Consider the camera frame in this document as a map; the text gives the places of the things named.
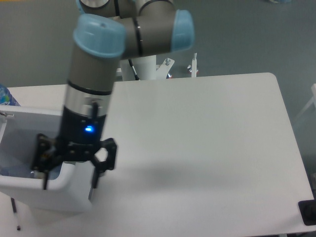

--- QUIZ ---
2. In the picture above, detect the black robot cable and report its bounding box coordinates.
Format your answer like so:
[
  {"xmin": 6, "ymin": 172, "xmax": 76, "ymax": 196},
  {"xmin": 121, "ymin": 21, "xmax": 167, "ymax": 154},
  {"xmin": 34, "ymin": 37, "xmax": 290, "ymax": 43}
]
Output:
[{"xmin": 127, "ymin": 58, "xmax": 141, "ymax": 81}]

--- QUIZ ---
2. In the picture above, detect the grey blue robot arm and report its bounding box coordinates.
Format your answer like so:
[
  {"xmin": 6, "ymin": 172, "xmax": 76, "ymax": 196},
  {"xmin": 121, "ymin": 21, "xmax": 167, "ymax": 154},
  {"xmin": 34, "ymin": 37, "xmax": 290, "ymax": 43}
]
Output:
[{"xmin": 31, "ymin": 0, "xmax": 195, "ymax": 188}]

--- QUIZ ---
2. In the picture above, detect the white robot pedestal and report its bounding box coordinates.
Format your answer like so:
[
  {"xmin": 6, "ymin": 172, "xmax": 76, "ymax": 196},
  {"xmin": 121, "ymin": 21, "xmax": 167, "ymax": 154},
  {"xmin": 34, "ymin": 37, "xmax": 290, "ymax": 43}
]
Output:
[{"xmin": 116, "ymin": 55, "xmax": 175, "ymax": 81}]

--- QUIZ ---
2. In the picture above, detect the blue water bottle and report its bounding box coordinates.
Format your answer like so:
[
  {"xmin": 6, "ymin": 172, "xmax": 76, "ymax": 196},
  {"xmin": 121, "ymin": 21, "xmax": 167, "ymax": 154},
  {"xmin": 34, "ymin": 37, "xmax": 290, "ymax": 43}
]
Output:
[{"xmin": 0, "ymin": 84, "xmax": 20, "ymax": 106}]

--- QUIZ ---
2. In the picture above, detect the black pen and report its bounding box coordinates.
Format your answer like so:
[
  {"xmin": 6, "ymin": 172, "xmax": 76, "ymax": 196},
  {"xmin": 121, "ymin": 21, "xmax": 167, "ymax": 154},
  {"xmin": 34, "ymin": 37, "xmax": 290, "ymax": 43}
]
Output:
[{"xmin": 10, "ymin": 197, "xmax": 21, "ymax": 231}]

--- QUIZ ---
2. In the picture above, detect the white chair frame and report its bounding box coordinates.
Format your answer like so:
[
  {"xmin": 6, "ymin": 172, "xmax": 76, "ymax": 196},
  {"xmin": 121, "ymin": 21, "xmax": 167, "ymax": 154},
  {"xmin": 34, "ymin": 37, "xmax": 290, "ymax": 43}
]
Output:
[{"xmin": 295, "ymin": 83, "xmax": 316, "ymax": 120}]

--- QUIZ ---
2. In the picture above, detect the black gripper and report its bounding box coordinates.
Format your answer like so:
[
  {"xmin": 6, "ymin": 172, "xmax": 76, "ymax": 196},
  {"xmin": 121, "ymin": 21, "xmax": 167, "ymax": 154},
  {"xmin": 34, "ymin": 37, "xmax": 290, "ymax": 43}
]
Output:
[{"xmin": 31, "ymin": 105, "xmax": 118, "ymax": 190}]

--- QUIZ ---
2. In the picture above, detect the crushed clear plastic bottle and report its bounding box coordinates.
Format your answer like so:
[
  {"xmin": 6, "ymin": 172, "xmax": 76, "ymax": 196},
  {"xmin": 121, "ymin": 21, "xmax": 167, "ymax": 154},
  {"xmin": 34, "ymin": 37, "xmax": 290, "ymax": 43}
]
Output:
[{"xmin": 0, "ymin": 161, "xmax": 62, "ymax": 180}]

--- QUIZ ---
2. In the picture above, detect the white trash can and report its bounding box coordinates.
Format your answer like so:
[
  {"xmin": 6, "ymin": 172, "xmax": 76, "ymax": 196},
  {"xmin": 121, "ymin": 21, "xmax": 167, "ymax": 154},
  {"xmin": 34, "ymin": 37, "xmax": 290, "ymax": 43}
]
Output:
[{"xmin": 0, "ymin": 105, "xmax": 94, "ymax": 212}]

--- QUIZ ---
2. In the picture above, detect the black clamp device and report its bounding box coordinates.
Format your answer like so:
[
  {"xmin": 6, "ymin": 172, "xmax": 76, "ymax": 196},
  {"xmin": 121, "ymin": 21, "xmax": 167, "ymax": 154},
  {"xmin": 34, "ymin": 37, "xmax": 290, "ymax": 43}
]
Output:
[{"xmin": 298, "ymin": 199, "xmax": 316, "ymax": 226}]

